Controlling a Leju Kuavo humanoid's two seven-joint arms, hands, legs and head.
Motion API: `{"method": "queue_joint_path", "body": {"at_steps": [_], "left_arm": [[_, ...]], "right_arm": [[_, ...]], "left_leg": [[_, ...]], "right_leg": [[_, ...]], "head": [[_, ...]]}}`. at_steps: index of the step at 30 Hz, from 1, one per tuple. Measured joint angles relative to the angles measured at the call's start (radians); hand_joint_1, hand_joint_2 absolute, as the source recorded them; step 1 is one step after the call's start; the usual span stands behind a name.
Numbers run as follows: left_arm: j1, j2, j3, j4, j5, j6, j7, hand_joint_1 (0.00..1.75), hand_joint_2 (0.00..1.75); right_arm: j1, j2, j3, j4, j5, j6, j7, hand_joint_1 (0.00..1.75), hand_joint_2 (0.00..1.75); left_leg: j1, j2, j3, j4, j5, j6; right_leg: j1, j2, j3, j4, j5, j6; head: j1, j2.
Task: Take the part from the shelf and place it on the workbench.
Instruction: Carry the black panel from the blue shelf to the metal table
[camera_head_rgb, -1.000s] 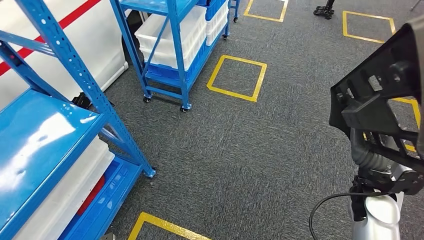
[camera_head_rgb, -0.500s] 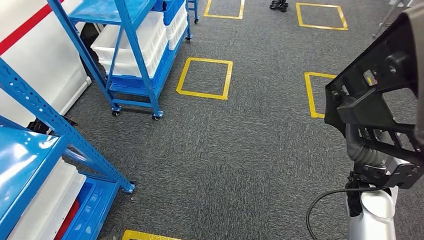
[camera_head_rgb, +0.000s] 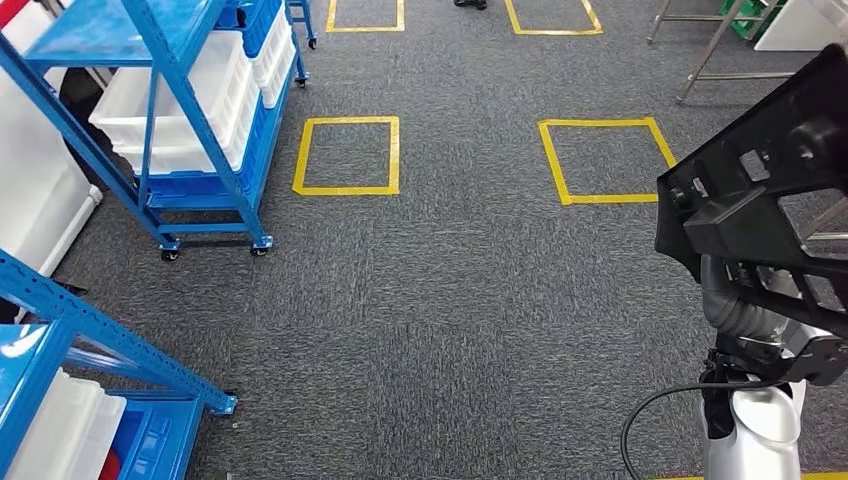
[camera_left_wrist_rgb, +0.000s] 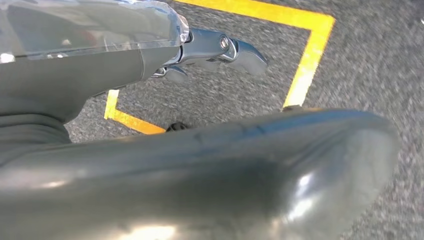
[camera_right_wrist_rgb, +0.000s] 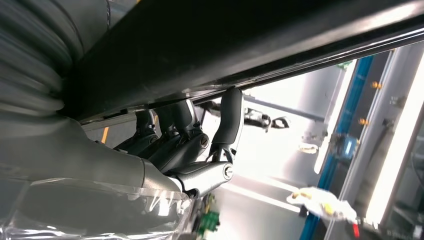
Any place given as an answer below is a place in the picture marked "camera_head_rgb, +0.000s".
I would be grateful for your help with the black plastic frame part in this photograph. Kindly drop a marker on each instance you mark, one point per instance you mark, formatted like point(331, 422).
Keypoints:
point(729, 218)

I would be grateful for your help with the blue shelf rack with casters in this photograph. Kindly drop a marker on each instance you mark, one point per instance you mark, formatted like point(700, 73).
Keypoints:
point(296, 10)
point(99, 33)

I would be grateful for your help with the blue metal shelf rack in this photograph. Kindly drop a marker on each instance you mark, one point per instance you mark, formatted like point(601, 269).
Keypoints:
point(99, 324)

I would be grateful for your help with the yellow floor tape square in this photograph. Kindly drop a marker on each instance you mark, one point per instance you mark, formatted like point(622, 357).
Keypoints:
point(364, 29)
point(553, 32)
point(609, 199)

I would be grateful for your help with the blue plastic bin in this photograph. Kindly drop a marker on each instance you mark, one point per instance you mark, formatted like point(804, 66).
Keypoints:
point(159, 444)
point(199, 182)
point(262, 20)

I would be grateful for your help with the black tripod stand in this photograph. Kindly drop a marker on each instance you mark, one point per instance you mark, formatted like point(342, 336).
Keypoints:
point(470, 3)

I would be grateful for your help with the red item in bin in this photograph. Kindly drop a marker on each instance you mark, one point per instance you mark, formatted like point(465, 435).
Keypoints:
point(110, 467)

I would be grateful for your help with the white car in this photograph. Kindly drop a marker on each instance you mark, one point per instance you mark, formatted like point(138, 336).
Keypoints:
point(33, 199)

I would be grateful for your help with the green crate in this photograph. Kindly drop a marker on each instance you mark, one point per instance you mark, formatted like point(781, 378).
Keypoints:
point(752, 16)

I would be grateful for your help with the white panel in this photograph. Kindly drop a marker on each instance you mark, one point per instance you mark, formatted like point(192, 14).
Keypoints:
point(808, 26)

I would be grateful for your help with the red barrier belt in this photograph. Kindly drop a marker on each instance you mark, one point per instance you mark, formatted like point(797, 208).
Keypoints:
point(10, 12)

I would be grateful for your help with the grey metal frame table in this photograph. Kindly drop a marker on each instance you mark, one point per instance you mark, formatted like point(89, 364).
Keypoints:
point(702, 60)

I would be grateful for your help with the black floor bracket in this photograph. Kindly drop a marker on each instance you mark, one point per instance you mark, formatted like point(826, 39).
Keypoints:
point(69, 289)

